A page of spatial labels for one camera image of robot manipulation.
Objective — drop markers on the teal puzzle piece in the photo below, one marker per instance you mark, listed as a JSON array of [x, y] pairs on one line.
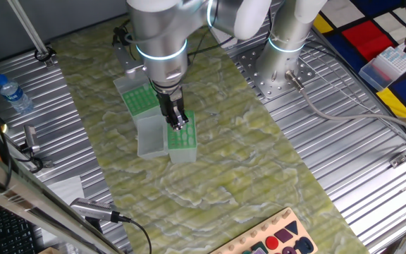
[[258, 246]]

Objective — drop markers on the black keyboard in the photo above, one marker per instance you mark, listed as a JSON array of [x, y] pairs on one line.
[[5, 233]]

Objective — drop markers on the purple square puzzle piece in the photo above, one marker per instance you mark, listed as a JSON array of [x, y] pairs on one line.
[[283, 235]]

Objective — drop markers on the clear box white tip rack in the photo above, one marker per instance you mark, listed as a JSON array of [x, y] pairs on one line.
[[395, 60]]

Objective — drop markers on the green marble pattern mat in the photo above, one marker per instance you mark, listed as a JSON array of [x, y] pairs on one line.
[[224, 158]]

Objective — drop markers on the clear water bottle blue cap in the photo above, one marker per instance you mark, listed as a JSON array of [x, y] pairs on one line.
[[14, 95]]

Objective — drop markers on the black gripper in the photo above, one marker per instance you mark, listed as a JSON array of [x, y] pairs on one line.
[[167, 104]]

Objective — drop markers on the slanted aluminium pole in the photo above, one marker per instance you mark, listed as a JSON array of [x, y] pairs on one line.
[[28, 28]]

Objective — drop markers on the silver depth camera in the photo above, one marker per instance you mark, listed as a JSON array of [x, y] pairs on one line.
[[92, 209]]

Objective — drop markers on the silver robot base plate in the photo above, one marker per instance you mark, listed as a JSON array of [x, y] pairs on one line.
[[264, 90]]

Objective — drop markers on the red circle puzzle piece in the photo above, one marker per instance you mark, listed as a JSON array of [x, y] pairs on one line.
[[272, 242]]

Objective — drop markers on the navy triangle puzzle piece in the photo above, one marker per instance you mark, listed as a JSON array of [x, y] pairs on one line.
[[293, 227]]

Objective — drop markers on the small brown cardboard box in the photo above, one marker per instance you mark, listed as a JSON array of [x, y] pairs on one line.
[[49, 251]]

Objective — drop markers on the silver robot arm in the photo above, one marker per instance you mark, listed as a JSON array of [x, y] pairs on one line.
[[160, 42]]

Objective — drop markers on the black pole base clamp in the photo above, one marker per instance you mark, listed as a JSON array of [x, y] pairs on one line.
[[44, 54]]

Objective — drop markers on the clear tip box green rack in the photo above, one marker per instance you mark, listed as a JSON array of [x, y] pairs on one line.
[[152, 139], [136, 102]]

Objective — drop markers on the white paper sheet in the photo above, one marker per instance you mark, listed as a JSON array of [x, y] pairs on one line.
[[67, 190]]

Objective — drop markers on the colour block patterned mat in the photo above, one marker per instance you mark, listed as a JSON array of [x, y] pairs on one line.
[[368, 42]]

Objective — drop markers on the wooden shape puzzle board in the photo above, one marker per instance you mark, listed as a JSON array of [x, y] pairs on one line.
[[307, 233]]

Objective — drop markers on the blue rounded puzzle piece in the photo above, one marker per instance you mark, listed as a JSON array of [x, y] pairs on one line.
[[297, 243]]

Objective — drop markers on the silver camera on black clamp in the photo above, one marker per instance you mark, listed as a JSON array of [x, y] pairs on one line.
[[31, 137]]

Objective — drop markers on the magenta round puzzle piece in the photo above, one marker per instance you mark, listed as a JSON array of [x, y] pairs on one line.
[[289, 251]]

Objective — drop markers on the lilac puzzle piece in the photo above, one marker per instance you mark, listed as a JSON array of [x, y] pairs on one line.
[[260, 252]]

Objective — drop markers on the white power strip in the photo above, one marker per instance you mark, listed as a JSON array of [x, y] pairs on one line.
[[228, 43]]

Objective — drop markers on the aluminium frame beam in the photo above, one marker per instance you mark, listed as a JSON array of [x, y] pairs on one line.
[[19, 192]]

